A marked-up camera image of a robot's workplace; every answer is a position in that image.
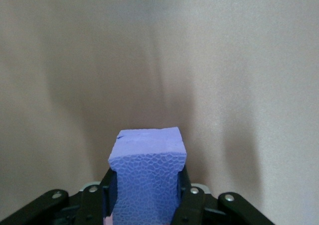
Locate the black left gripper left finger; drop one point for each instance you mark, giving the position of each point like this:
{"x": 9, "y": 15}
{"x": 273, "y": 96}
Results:
{"x": 74, "y": 210}

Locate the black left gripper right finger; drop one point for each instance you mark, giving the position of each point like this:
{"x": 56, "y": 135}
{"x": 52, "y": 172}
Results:
{"x": 199, "y": 210}

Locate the purple foam block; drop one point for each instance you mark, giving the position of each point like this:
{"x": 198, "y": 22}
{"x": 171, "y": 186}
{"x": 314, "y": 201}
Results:
{"x": 147, "y": 175}

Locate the brown paper table cover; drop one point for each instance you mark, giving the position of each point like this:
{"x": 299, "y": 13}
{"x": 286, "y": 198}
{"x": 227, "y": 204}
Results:
{"x": 74, "y": 60}

